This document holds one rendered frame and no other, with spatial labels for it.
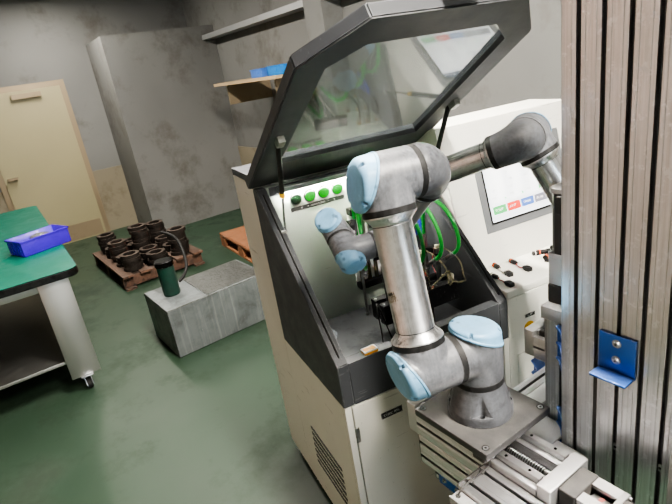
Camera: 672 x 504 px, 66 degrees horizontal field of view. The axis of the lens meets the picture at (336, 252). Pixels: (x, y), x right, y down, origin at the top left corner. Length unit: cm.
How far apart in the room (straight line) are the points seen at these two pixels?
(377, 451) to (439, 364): 86
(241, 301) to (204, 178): 385
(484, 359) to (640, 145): 52
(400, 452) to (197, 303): 233
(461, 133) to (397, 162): 112
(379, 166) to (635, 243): 48
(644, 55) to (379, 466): 151
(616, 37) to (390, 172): 44
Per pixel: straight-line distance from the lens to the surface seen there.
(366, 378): 176
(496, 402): 126
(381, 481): 204
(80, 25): 835
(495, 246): 222
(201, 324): 402
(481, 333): 117
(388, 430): 192
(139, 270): 570
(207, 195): 775
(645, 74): 100
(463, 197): 213
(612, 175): 105
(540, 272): 215
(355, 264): 140
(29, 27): 826
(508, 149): 148
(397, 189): 105
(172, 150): 754
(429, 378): 113
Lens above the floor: 186
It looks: 20 degrees down
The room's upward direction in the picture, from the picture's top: 9 degrees counter-clockwise
